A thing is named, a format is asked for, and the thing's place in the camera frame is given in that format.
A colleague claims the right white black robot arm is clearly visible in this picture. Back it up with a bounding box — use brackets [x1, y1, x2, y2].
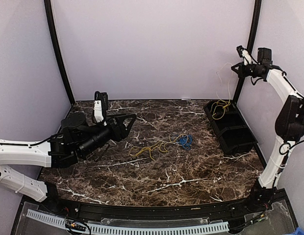
[231, 46, 304, 212]

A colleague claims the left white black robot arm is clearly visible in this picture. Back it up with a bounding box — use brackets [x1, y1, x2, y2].
[0, 112, 136, 213]

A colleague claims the black three-compartment bin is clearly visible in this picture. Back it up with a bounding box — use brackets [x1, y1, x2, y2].
[203, 100, 257, 155]

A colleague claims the blue object at corner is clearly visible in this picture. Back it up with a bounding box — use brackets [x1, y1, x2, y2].
[294, 227, 304, 235]

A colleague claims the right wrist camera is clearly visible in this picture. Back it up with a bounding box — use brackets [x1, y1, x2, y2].
[236, 46, 253, 66]

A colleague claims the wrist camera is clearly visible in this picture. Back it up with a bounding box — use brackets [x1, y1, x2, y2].
[92, 91, 108, 126]
[236, 46, 253, 66]

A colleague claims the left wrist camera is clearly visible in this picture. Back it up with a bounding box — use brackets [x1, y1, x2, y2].
[92, 91, 108, 126]

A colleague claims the blue cable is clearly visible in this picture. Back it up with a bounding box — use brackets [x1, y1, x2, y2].
[172, 133, 194, 151]

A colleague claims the right black frame post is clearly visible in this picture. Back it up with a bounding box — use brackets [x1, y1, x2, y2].
[233, 0, 262, 104]

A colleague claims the black frame post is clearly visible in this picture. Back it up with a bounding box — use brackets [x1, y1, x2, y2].
[44, 0, 76, 106]
[233, 0, 262, 104]

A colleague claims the white slotted cable duct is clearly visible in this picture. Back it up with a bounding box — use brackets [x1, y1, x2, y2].
[26, 210, 229, 235]

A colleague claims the black front rail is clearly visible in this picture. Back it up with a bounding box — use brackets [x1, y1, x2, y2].
[24, 190, 287, 223]

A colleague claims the left black frame post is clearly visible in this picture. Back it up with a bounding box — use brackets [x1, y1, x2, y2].
[44, 0, 76, 106]

